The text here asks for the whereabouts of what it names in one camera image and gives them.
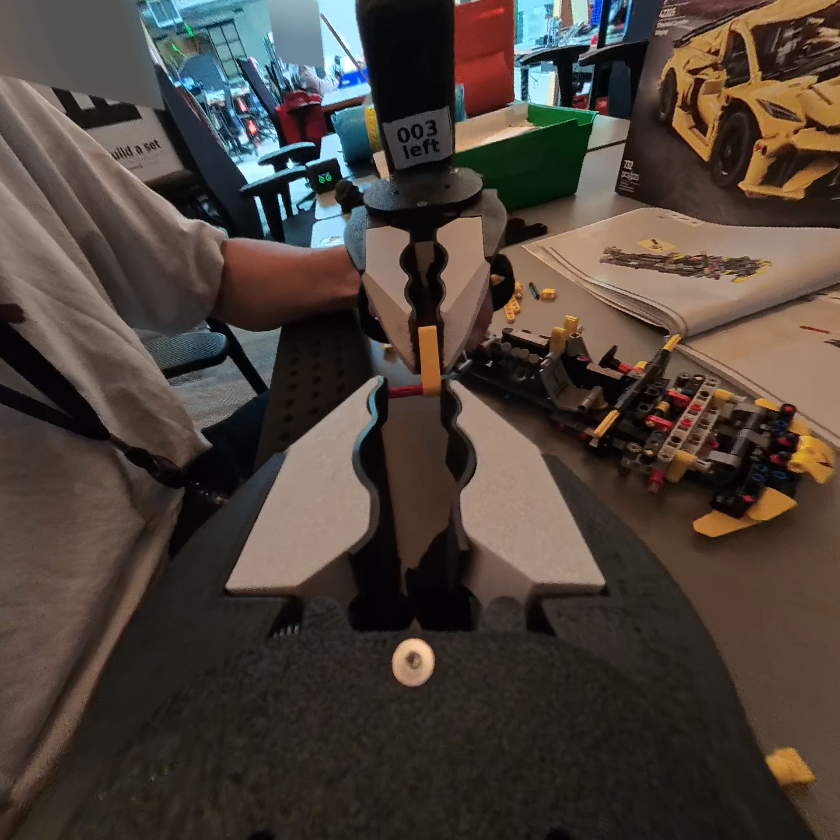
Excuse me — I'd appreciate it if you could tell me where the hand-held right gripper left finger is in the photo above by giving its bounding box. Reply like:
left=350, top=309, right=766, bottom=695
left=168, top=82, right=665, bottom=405
left=226, top=377, right=388, bottom=595

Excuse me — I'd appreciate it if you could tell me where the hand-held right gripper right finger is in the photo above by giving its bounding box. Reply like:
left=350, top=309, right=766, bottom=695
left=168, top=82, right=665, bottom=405
left=446, top=381, right=605, bottom=601

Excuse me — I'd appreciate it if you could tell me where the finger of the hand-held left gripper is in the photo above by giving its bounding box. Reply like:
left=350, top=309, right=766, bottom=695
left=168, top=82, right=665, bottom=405
left=362, top=225, right=422, bottom=373
left=433, top=217, right=491, bottom=370

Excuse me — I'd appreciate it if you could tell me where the lego car model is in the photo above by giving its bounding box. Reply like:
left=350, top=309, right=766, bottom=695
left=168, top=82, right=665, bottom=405
left=459, top=315, right=836, bottom=539

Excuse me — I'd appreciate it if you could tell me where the pile of red blue pins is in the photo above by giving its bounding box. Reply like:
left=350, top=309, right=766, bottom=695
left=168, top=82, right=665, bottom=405
left=764, top=747, right=815, bottom=787

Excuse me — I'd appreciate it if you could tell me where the pile of yellow lego parts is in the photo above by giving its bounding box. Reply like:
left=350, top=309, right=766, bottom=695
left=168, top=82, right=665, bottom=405
left=502, top=282, right=559, bottom=322

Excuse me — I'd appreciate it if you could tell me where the lego instruction booklet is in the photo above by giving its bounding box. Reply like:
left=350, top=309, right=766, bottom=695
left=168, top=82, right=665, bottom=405
left=521, top=209, right=840, bottom=447

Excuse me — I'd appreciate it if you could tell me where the lego set box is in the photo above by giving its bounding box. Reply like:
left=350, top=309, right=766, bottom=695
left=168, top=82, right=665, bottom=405
left=615, top=0, right=840, bottom=229

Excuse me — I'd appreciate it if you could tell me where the person's left hand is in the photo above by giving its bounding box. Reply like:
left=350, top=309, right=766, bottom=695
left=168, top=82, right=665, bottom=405
left=461, top=297, right=497, bottom=360

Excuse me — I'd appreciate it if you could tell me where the red plastic container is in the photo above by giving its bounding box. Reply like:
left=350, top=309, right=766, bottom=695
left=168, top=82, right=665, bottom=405
left=454, top=0, right=516, bottom=109

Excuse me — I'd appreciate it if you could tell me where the teal rolled mat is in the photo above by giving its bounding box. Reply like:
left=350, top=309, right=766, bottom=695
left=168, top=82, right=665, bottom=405
left=330, top=105, right=382, bottom=165

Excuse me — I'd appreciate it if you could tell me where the black perforated chair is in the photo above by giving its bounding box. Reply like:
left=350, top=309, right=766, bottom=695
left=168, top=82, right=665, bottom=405
left=141, top=315, right=375, bottom=473

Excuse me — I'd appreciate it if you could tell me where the green plastic bin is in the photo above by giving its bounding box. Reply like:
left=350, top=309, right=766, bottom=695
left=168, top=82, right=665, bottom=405
left=453, top=101, right=599, bottom=212

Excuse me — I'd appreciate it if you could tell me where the black office chair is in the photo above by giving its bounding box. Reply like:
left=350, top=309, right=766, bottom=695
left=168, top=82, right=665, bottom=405
left=239, top=141, right=322, bottom=244

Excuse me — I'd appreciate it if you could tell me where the black and white sign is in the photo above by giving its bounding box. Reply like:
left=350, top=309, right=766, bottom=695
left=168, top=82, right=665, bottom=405
left=39, top=85, right=188, bottom=185

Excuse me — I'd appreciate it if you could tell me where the black lanyard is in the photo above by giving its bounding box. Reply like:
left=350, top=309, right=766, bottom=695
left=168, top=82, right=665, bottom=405
left=0, top=308, right=191, bottom=490

